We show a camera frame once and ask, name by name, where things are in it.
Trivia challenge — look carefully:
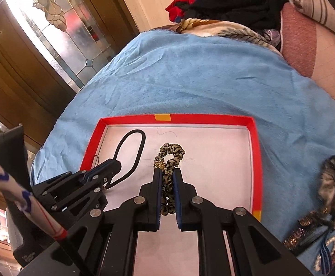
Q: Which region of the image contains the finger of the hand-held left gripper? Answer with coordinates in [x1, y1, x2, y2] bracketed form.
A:
[31, 159, 122, 196]
[45, 175, 109, 217]

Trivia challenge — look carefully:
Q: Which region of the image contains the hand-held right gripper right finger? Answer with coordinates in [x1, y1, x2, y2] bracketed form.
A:
[175, 168, 314, 276]

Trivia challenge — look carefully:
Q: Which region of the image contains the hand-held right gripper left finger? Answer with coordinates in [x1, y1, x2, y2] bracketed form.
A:
[20, 168, 162, 276]

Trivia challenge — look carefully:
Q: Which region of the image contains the black hair tie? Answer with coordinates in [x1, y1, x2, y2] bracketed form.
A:
[107, 130, 145, 190]

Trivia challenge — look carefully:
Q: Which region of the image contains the olive bead bracelet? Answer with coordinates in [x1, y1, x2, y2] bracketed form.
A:
[153, 143, 187, 216]

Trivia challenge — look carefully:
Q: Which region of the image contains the red tray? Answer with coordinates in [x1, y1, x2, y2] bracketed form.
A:
[79, 114, 264, 276]

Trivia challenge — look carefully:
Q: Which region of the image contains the wooden stained glass door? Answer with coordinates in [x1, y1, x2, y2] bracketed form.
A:
[0, 0, 141, 150]

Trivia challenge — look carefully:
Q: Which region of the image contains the dark glitter hair clip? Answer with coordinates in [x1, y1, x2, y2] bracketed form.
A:
[282, 227, 329, 253]

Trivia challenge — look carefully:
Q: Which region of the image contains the blue blanket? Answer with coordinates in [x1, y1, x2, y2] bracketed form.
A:
[30, 29, 335, 268]

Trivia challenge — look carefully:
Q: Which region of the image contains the gold glitter hair clip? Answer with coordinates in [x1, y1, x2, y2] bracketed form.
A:
[298, 210, 335, 226]

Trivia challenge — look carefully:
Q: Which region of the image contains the blue striped hair clip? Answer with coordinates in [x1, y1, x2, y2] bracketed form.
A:
[320, 241, 332, 273]

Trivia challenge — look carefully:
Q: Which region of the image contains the red garment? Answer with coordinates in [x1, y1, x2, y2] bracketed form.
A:
[165, 0, 195, 23]

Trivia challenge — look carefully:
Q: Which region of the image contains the gold floral scarf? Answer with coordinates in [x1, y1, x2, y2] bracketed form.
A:
[176, 18, 284, 55]

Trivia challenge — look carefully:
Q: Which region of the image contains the lilac cloth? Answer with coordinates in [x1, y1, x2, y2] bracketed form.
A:
[261, 29, 281, 48]

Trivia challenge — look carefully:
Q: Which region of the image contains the pink sofa cushion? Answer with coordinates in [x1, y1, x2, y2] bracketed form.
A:
[279, 4, 335, 104]

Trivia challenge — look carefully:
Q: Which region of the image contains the black clothes pile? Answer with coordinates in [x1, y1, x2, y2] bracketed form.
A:
[175, 0, 289, 31]

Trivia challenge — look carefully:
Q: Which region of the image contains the white patterned strap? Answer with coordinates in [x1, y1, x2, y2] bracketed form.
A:
[0, 149, 92, 276]

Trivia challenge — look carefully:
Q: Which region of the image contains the white pearl bracelet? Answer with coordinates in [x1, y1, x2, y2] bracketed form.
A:
[314, 236, 335, 272]

